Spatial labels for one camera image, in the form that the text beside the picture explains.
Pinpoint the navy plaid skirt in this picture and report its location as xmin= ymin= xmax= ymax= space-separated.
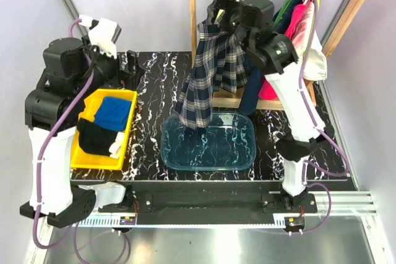
xmin=174 ymin=21 xmax=248 ymax=129

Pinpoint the blue denim garment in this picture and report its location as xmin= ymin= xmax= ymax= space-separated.
xmin=239 ymin=19 xmax=291 ymax=116

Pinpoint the green hanger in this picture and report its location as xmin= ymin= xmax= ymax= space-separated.
xmin=273 ymin=0 xmax=303 ymax=28

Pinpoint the pink red t-shirt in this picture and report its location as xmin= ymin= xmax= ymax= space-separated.
xmin=258 ymin=0 xmax=324 ymax=101

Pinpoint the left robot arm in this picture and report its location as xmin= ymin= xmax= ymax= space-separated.
xmin=20 ymin=36 xmax=144 ymax=228

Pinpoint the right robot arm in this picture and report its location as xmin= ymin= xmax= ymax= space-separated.
xmin=207 ymin=0 xmax=328 ymax=213

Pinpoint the blue folded cloth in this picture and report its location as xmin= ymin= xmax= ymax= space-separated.
xmin=93 ymin=96 xmax=132 ymax=132

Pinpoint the black folded cloth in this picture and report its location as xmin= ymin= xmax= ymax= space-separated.
xmin=77 ymin=118 xmax=117 ymax=156

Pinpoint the yellow plastic bin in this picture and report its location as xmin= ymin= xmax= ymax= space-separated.
xmin=71 ymin=89 xmax=137 ymax=171

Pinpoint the white garment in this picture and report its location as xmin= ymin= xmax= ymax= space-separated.
xmin=301 ymin=4 xmax=328 ymax=82

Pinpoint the wooden clothes rack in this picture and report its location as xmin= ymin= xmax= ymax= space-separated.
xmin=187 ymin=0 xmax=384 ymax=111

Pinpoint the clear blue plastic tub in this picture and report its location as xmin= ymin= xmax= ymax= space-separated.
xmin=160 ymin=111 xmax=257 ymax=171

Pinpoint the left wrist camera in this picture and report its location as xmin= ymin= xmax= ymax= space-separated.
xmin=79 ymin=15 xmax=121 ymax=59

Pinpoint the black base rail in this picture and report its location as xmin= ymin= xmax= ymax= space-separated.
xmin=98 ymin=180 xmax=317 ymax=226

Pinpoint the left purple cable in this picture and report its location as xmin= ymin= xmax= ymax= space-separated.
xmin=32 ymin=18 xmax=132 ymax=264

